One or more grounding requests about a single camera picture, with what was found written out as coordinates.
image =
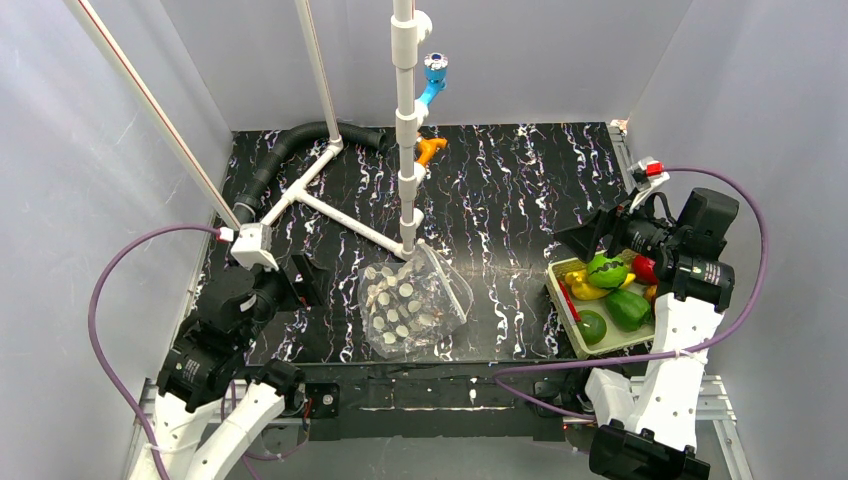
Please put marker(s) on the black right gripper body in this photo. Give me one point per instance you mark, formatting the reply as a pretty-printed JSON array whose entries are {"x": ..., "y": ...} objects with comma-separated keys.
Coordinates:
[{"x": 616, "y": 225}]

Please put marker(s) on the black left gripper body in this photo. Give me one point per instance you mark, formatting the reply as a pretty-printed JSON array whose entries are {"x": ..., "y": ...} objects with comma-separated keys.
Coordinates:
[{"x": 291, "y": 280}]

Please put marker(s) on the fake red apple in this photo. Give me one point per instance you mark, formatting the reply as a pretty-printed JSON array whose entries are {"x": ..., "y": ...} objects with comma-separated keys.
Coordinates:
[{"x": 643, "y": 270}]

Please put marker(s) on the yellow fake banana bunch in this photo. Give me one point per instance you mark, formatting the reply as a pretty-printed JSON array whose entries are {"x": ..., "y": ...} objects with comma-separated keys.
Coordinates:
[{"x": 592, "y": 286}]

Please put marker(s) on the fake red chili pepper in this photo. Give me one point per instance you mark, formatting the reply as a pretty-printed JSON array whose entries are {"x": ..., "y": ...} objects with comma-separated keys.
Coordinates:
[{"x": 565, "y": 293}]

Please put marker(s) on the fake green pepper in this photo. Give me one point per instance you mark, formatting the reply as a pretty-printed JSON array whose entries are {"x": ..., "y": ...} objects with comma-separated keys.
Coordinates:
[{"x": 628, "y": 311}]

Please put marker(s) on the clear polka dot zip bag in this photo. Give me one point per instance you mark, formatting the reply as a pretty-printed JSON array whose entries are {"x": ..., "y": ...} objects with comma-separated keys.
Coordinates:
[{"x": 412, "y": 305}]

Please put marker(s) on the fake green apple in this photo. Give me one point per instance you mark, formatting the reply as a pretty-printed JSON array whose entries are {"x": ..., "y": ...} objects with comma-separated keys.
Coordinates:
[{"x": 607, "y": 270}]

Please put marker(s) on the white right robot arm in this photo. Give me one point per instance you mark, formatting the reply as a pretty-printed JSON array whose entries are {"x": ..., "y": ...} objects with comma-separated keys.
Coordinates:
[{"x": 651, "y": 434}]

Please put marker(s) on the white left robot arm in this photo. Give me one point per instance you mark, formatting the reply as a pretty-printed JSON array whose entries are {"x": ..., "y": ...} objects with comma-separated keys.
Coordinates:
[{"x": 208, "y": 410}]

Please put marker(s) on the fake green lime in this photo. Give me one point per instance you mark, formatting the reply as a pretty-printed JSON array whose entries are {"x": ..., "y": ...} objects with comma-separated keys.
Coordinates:
[{"x": 592, "y": 327}]

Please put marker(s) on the pale green perforated basket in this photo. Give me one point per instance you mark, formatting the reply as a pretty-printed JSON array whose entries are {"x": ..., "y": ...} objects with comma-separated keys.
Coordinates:
[{"x": 616, "y": 341}]

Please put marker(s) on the orange pipe fitting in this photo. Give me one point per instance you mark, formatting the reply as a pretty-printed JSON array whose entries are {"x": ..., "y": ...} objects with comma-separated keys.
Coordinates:
[{"x": 427, "y": 148}]

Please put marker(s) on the blue faucet fixture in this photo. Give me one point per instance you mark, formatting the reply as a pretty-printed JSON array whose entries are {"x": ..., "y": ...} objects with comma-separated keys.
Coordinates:
[{"x": 435, "y": 70}]

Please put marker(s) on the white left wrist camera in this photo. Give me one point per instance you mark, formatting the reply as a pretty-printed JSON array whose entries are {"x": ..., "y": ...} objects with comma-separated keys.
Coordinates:
[{"x": 252, "y": 247}]

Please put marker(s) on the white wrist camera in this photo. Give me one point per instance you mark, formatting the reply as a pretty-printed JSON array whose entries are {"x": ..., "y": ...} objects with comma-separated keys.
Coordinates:
[
  {"x": 648, "y": 175},
  {"x": 252, "y": 247}
]

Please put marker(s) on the white pvc pipe frame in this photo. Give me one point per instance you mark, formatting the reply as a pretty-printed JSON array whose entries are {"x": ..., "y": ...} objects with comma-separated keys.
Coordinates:
[{"x": 100, "y": 34}]

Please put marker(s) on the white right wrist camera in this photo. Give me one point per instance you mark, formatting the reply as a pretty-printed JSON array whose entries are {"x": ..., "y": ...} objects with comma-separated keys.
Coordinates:
[{"x": 648, "y": 175}]

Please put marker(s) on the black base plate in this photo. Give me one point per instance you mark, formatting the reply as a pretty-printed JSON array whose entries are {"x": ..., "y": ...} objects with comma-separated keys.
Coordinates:
[{"x": 439, "y": 400}]

